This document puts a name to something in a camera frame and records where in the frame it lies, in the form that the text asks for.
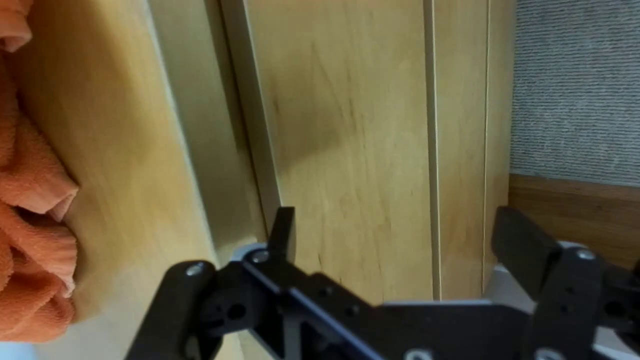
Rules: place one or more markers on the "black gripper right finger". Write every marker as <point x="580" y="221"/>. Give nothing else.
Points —
<point x="522" y="242"/>

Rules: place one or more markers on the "light wooden dresser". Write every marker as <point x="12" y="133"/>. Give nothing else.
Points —
<point x="127" y="133"/>

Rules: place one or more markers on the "brown wooden board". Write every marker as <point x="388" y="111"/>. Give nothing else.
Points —
<point x="573" y="213"/>

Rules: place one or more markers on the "closed wooden drawer front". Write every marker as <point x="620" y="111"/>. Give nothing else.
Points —
<point x="500" y="112"/>
<point x="460" y="133"/>

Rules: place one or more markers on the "orange towel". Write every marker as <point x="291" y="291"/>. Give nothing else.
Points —
<point x="32" y="200"/>

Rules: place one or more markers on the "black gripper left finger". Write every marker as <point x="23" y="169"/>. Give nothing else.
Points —
<point x="282" y="230"/>

